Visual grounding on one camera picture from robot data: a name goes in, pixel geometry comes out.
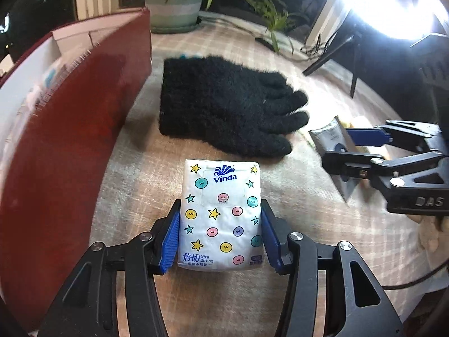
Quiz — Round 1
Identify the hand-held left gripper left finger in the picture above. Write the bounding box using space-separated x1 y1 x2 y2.
37 199 183 337

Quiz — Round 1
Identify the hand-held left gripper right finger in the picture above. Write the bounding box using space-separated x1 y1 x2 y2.
260 199 404 337

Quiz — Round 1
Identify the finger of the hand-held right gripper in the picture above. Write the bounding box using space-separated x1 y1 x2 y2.
322 145 449 201
345 119 444 155

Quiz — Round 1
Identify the plastic packet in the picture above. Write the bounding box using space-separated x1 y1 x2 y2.
309 115 363 202

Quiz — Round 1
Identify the white dotted pocket tissue pack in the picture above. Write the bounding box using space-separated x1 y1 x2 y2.
177 159 263 272

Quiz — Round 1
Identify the red cardboard box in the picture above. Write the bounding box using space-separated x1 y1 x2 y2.
0 8 152 324

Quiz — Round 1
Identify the black knit glove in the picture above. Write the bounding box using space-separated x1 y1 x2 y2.
159 55 310 158

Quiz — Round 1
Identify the person's right hand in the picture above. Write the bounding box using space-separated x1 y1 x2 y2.
409 214 449 244

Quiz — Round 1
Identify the black tripod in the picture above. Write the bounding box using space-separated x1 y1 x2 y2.
302 17 443 99

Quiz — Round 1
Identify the small green plantlet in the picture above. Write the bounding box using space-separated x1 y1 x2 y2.
246 0 292 54

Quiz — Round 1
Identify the white blue plastic pack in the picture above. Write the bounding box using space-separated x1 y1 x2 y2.
33 58 65 97

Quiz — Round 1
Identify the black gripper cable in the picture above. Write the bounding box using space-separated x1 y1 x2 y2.
381 260 449 290

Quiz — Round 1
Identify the black ring light cable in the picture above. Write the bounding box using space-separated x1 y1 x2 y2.
255 35 334 61

